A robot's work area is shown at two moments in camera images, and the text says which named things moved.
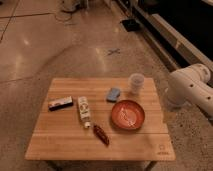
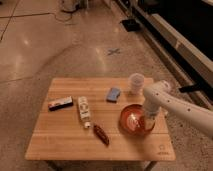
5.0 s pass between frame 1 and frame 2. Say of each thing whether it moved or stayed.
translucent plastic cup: stayed
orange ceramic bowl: moved
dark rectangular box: stayed
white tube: stayed
